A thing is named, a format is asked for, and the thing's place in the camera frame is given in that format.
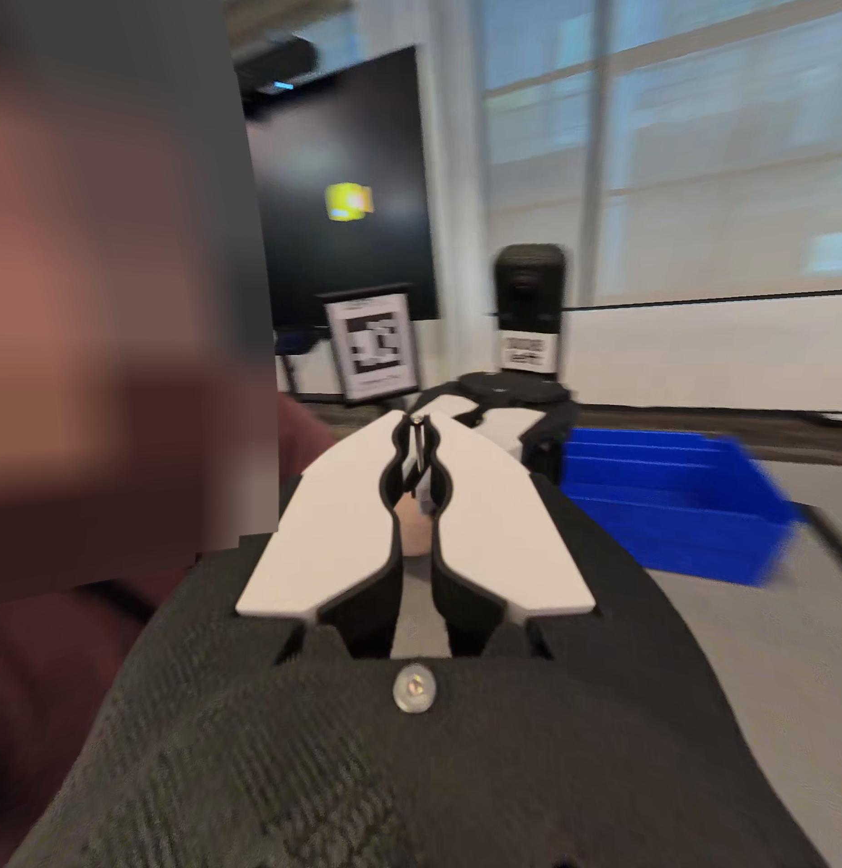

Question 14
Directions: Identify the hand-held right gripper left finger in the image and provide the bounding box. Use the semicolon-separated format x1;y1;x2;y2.
235;409;412;625

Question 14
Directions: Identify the person in maroon shirt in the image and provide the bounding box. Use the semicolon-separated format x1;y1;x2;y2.
0;393;342;836

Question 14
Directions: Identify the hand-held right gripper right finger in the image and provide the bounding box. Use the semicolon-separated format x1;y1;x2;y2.
424;412;597;626

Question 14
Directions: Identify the blue plastic parts bin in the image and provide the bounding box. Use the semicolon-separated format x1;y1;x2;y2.
560;427;806;586

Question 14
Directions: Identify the framed marker sign on stand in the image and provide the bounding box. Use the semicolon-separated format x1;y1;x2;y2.
317;283;422;406

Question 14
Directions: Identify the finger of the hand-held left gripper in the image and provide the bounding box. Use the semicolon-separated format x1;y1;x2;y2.
470;407;549;454
409;395;482;427

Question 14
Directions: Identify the dark wall screen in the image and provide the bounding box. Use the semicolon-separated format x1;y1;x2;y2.
243;45;441;332

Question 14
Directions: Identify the large gridded window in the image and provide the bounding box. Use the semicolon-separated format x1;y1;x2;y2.
475;0;842;307

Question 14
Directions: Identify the person's left hand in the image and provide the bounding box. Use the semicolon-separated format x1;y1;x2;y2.
396;498;437;559

